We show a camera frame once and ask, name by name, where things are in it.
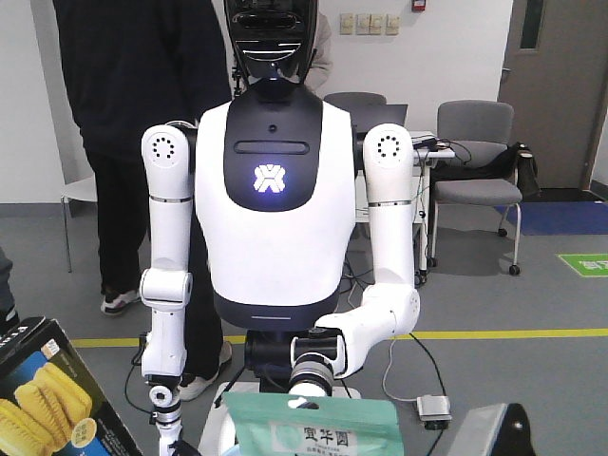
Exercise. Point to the black Franzzi cookie box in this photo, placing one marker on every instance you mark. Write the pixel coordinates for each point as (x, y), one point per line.
(50, 402)

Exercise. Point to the white humanoid robot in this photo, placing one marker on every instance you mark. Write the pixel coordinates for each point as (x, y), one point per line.
(308, 231)

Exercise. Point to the white plastic chair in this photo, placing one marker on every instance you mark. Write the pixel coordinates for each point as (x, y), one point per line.
(75, 194)

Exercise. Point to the teal goji berry pouch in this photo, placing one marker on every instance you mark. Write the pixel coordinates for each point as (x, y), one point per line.
(282, 424)

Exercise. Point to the person in dark clothes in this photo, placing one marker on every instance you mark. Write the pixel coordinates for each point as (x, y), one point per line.
(127, 66)

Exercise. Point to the grey door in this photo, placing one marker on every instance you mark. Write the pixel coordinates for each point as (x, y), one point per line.
(555, 77)

